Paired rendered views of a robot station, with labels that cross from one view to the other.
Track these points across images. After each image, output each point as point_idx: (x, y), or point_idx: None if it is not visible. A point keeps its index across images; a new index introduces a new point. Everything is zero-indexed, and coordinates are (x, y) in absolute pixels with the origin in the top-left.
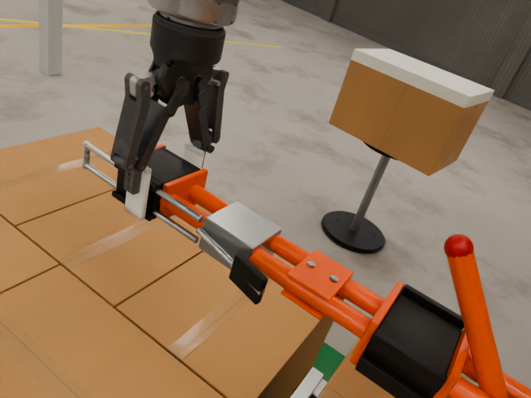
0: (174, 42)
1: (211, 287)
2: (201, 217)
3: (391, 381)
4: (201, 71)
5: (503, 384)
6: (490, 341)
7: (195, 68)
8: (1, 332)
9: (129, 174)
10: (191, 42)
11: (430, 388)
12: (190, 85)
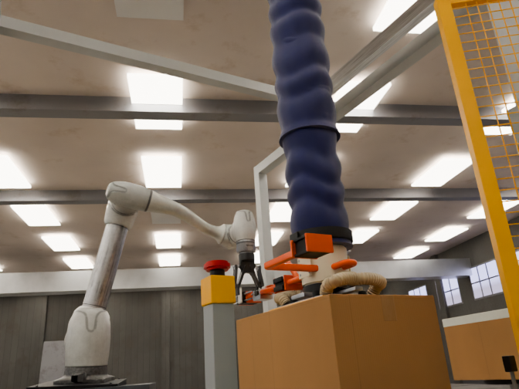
0: (241, 256)
1: None
2: (251, 290)
3: (277, 286)
4: (251, 264)
5: (297, 275)
6: None
7: (249, 263)
8: None
9: (236, 289)
10: (244, 255)
11: (280, 280)
12: (247, 265)
